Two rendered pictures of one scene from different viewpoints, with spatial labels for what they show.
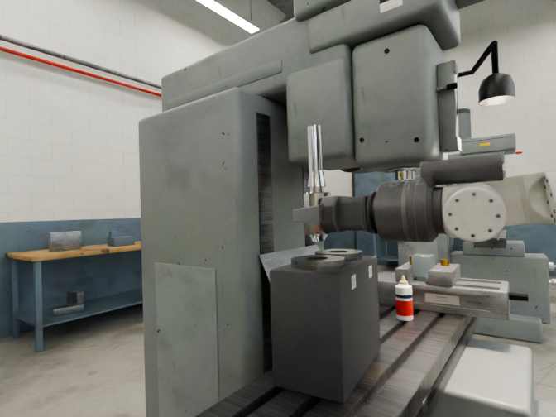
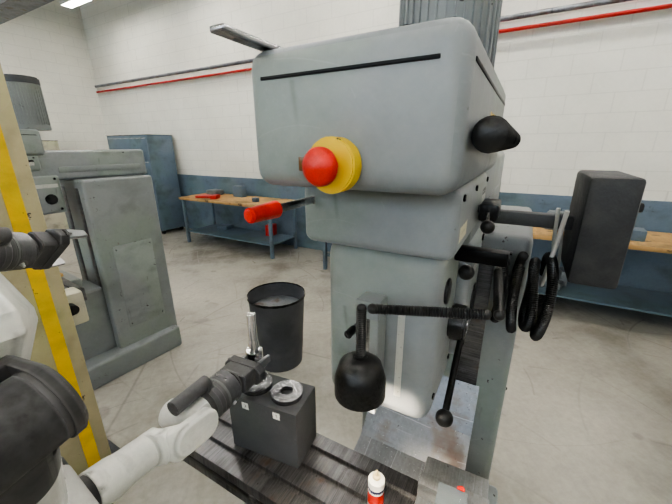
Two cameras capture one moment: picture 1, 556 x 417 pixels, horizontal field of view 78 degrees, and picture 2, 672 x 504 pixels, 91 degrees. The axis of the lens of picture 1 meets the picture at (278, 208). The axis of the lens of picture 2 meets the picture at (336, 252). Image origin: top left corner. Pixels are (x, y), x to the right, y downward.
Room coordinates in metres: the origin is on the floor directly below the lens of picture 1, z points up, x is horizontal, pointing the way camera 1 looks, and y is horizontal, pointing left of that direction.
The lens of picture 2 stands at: (0.70, -0.88, 1.78)
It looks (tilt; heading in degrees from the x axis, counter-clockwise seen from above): 18 degrees down; 82
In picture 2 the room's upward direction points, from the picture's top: straight up
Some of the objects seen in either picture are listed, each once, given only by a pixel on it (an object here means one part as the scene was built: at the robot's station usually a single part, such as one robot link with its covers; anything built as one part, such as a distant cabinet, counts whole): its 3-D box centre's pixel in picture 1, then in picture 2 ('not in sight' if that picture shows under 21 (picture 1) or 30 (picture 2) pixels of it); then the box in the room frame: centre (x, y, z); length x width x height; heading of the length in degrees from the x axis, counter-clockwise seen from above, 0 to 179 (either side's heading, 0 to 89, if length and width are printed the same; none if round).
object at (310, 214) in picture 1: (309, 214); not in sight; (0.55, -0.05, 1.20); 0.06 x 0.02 x 0.03; 58
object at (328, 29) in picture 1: (383, 32); (406, 202); (0.91, -0.30, 1.68); 0.34 x 0.24 x 0.10; 53
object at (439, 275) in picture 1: (444, 274); not in sight; (0.97, -0.47, 1.02); 0.15 x 0.06 x 0.04; 145
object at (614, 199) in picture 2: not in sight; (598, 224); (1.33, -0.29, 1.62); 0.20 x 0.09 x 0.21; 53
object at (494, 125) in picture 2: not in sight; (502, 138); (1.02, -0.39, 1.79); 0.45 x 0.04 x 0.04; 53
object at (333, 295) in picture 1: (330, 309); (273, 414); (0.62, -0.09, 1.03); 0.22 x 0.12 x 0.20; 150
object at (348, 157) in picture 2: not in sight; (333, 165); (0.75, -0.51, 1.76); 0.06 x 0.02 x 0.06; 143
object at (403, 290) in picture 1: (404, 296); (376, 487); (0.87, -0.31, 0.98); 0.04 x 0.04 x 0.11
